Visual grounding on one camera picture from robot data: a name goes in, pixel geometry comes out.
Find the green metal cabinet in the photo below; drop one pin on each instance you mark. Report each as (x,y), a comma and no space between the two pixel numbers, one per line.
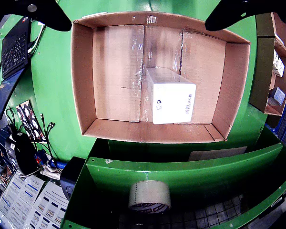
(181,171)

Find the white cloth rag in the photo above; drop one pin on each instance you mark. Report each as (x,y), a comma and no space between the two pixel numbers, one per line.
(51,173)

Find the black grid floor mat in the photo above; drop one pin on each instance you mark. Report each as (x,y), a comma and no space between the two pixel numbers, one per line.
(205,214)

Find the small blue logo box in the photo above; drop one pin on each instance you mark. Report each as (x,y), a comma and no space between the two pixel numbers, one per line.
(280,95)

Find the dark blue board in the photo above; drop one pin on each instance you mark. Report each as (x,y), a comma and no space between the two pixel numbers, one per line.
(2,95)

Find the small blue red object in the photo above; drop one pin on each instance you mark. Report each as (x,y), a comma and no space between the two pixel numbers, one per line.
(40,157)

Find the large shallow cardboard tray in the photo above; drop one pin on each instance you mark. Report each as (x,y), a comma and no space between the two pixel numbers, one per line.
(119,71)

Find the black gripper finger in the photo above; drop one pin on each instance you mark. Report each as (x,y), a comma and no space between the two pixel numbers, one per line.
(224,16)
(50,16)

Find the black bag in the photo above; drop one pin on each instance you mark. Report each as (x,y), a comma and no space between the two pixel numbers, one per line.
(23,155)

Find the blue tube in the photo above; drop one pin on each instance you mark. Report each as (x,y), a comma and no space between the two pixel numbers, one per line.
(59,164)

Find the tall white product box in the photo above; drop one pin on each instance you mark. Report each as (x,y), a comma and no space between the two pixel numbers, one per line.
(174,102)

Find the white box black spot print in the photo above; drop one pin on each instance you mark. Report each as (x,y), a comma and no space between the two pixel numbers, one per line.
(278,63)

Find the clear packing tape roll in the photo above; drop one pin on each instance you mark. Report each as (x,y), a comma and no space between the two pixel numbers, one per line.
(147,193)

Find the black patterned card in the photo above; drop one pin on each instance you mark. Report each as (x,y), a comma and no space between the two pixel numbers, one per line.
(28,119)

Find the printed white instruction sheet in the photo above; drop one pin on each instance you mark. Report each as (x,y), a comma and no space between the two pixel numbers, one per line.
(50,202)
(16,198)

